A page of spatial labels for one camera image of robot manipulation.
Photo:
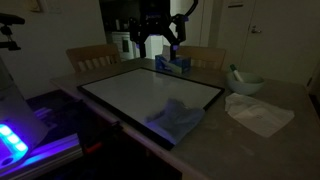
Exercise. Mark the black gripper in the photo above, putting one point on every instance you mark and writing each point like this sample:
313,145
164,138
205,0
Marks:
155,16

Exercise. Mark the blue microfiber towel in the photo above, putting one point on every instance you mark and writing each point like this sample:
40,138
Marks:
180,121

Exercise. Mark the dark hanging kitchen towel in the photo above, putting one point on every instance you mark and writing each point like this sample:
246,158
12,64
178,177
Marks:
125,44

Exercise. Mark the black framed whiteboard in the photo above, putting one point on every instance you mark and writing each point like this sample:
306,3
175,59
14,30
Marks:
133,93

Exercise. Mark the blue tissue box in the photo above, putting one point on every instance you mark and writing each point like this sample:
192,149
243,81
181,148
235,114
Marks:
181,65

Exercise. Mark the white kitchen cabinets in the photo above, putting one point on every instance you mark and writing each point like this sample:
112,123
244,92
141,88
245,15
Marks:
116,45

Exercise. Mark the wooden slat-back chair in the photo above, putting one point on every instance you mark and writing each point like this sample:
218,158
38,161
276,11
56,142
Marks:
93,53
206,55

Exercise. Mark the green capped marker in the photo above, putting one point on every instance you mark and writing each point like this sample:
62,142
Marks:
236,72

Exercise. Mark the pale green bowl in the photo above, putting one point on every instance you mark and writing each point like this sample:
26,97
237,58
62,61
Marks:
248,87

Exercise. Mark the white crumpled cloth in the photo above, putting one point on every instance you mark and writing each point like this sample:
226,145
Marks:
260,115

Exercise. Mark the white room door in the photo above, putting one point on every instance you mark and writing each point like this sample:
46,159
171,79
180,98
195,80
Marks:
286,50

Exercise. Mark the small wall sign plate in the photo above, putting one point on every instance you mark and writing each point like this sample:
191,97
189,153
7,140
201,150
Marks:
235,3

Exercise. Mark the aluminium mounting rail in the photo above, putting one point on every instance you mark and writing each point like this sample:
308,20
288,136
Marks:
63,146

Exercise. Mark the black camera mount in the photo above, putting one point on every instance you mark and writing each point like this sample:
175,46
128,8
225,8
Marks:
10,19

